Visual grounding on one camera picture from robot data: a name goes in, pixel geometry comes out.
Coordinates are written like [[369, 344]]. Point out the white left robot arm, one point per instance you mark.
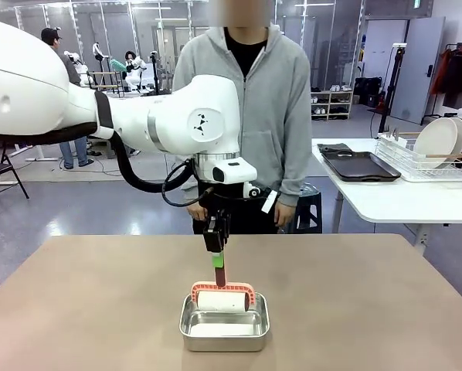
[[22, 77]]

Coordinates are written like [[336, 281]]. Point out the left gripper white connector tag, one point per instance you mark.
[[254, 192]]

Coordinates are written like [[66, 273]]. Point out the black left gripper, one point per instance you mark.
[[223, 201]]

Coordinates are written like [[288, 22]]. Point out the person in grey hoodie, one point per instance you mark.
[[269, 96]]

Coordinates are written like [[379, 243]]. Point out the grey partition panel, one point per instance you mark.
[[416, 77]]

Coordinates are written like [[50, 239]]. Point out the dark brown serving tray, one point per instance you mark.
[[362, 168]]

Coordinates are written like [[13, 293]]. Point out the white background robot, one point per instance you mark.
[[132, 79]]

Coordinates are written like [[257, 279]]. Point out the dark grey folded cloth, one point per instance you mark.
[[333, 147]]

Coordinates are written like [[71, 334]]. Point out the coat rack with clothes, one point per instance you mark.
[[459, 81]]

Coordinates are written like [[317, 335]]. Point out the person's right forearm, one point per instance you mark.
[[188, 187]]

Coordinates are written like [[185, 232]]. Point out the black bags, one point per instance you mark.
[[366, 90]]

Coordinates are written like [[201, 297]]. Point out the white side table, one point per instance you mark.
[[408, 201]]

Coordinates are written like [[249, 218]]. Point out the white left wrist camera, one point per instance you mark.
[[235, 172]]

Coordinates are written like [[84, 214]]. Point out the rectangular metal tin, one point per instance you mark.
[[223, 344]]

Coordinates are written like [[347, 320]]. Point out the black camera tripod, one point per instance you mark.
[[155, 73]]

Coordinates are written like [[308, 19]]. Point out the black stool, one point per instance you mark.
[[310, 208]]

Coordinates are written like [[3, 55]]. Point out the person's left forearm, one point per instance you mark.
[[296, 174]]

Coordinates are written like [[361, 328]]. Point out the wooden shoe rack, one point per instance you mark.
[[331, 116]]

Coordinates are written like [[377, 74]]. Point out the person's left hand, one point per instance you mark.
[[284, 214]]

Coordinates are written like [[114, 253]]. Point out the person's right hand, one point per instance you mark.
[[197, 210]]

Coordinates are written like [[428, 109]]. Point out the man in cap grey jacket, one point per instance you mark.
[[74, 71]]

